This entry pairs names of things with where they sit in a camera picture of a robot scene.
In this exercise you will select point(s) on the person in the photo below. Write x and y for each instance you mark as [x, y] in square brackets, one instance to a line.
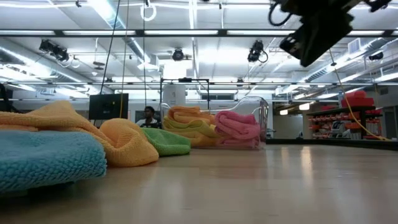
[149, 119]

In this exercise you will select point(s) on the black monitor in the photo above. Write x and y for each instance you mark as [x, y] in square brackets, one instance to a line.
[109, 106]

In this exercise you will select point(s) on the green microfiber towel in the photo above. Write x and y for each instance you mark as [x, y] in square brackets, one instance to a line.
[168, 141]

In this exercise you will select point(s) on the dark background equipment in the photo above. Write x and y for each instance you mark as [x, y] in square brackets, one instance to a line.
[4, 99]

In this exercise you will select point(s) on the grey ceiling duct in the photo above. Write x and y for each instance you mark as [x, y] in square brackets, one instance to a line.
[354, 46]
[46, 67]

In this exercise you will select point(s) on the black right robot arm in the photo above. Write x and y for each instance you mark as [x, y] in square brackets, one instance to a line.
[377, 4]

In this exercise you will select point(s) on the blue microfiber towel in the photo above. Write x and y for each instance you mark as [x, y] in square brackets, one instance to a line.
[46, 158]

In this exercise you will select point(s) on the small black ceiling fixture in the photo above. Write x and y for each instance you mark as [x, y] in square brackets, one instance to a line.
[375, 56]

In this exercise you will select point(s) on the shelf rack with orange bins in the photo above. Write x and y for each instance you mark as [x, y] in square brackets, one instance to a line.
[357, 102]

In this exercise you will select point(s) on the yellow microfiber towel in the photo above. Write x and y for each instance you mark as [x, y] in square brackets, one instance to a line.
[192, 126]

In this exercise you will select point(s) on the clear plastic bin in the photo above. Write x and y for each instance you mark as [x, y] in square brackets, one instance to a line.
[262, 118]

